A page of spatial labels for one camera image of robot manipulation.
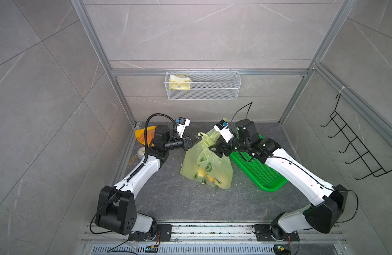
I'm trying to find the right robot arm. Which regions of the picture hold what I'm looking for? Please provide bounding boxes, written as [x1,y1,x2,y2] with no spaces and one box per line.
[209,119,349,241]

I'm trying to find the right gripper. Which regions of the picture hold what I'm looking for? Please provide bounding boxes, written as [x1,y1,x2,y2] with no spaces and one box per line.
[208,133,249,158]

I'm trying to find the yellow wipes packet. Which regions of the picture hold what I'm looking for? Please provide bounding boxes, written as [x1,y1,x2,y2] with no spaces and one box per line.
[168,74,192,90]

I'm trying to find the aluminium mounting rail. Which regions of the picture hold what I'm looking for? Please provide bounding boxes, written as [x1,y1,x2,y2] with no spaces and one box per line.
[76,221,352,255]

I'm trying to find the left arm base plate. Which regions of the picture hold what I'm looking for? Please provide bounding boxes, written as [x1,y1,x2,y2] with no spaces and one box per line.
[128,224,172,242]

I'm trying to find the orange bagged fruit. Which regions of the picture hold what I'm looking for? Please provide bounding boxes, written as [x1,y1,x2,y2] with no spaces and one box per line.
[140,126,158,144]

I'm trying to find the small grey alarm clock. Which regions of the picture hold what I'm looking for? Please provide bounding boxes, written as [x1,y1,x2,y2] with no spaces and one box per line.
[136,147,145,160]

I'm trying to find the black wall hook rack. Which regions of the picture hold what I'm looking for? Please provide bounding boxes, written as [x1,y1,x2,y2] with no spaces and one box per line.
[321,93,392,181]

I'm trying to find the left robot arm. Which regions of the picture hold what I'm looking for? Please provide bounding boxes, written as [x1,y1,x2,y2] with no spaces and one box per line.
[92,118,200,238]

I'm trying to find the green plastic basket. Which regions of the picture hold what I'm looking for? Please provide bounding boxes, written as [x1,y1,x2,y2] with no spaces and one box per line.
[229,134,287,192]

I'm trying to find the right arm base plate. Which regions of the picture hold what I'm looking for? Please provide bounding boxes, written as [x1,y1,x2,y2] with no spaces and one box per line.
[251,224,300,242]

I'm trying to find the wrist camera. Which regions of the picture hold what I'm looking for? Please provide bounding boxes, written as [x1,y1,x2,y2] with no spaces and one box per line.
[214,119,234,143]
[174,117,191,139]

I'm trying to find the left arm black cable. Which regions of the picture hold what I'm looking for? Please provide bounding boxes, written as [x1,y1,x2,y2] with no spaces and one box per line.
[143,113,176,163]

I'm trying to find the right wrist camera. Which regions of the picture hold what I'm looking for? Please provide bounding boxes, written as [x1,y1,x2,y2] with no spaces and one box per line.
[214,119,234,143]

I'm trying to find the yellow-green plastic bag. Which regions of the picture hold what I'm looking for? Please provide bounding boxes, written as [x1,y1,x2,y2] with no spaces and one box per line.
[180,129,233,189]

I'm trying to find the yellow plate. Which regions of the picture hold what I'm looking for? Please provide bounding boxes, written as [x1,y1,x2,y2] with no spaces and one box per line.
[135,125,158,147]

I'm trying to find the yellow-green pear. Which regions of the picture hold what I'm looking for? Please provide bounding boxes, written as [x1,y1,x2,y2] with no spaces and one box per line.
[196,167,207,178]

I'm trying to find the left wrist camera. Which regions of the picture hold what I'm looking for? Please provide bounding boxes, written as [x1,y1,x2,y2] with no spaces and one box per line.
[174,117,191,139]

